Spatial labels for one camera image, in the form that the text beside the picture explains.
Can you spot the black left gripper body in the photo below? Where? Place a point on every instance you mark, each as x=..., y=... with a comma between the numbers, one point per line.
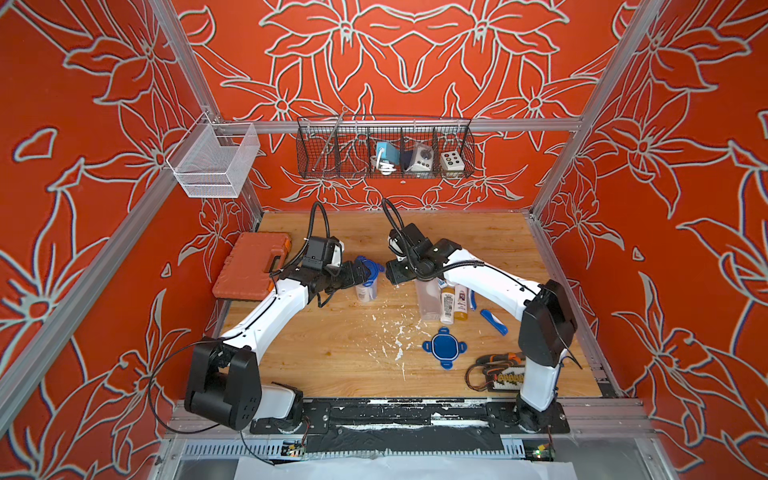
x=328, y=274

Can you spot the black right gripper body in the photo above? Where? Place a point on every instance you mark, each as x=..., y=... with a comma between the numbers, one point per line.
x=415, y=263

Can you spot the blue lid of jar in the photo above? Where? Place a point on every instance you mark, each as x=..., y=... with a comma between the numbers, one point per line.
x=369, y=265
x=445, y=348

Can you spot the clear jar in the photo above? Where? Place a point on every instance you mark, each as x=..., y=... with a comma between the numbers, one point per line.
x=429, y=299
x=367, y=291

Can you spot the orange cap lotion bottle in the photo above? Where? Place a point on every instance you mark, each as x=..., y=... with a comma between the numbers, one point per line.
x=461, y=303

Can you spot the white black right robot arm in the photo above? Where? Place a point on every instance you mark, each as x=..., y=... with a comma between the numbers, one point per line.
x=547, y=321

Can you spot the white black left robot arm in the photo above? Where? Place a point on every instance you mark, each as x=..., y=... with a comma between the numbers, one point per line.
x=224, y=384

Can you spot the orange plastic tool case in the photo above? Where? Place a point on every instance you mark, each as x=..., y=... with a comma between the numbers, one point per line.
x=245, y=275

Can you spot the white grey device in basket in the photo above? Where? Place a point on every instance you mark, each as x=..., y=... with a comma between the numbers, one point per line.
x=419, y=160

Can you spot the white button box in basket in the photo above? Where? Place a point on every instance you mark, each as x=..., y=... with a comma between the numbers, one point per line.
x=452, y=164

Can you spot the blue white item in basket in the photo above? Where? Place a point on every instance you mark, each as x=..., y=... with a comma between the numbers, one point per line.
x=386, y=158

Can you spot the orange black pliers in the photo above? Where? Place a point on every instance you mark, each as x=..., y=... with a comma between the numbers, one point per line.
x=505, y=359

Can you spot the black charger board with connectors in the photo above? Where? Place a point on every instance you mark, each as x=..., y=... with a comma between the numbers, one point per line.
x=508, y=379

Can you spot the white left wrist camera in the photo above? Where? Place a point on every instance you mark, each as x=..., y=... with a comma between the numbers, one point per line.
x=337, y=253

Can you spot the black wire wall basket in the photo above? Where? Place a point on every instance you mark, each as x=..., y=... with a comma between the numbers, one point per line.
x=357, y=146

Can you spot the clear plastic wall bin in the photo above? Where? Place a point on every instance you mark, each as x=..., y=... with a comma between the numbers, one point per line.
x=209, y=165

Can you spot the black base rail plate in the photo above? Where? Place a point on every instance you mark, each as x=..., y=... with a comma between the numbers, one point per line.
x=322, y=415

